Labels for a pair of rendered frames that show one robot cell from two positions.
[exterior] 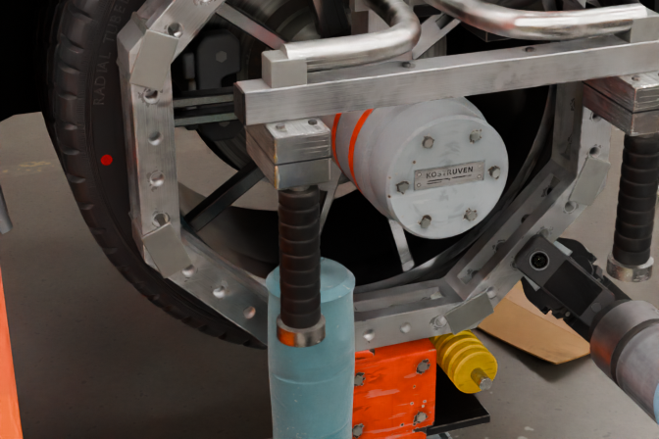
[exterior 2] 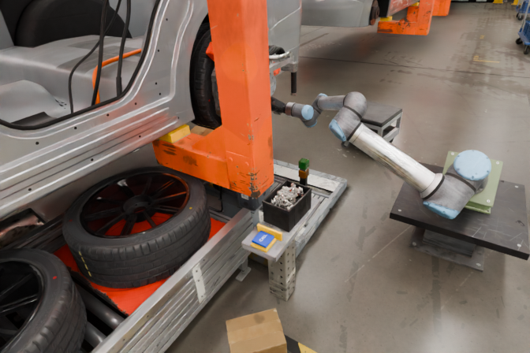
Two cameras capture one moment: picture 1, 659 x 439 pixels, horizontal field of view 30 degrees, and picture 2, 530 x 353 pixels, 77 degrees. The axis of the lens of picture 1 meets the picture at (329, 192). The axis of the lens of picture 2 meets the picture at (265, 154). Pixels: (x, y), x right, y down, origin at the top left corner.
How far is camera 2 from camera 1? 1.13 m
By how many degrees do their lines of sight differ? 32
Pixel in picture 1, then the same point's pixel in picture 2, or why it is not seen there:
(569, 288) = (278, 104)
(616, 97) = (289, 66)
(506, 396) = not seen: hidden behind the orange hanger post
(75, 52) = (203, 80)
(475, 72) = (276, 65)
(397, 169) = not seen: hidden behind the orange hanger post
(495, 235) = not seen: hidden behind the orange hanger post
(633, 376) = (296, 112)
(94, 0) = (205, 69)
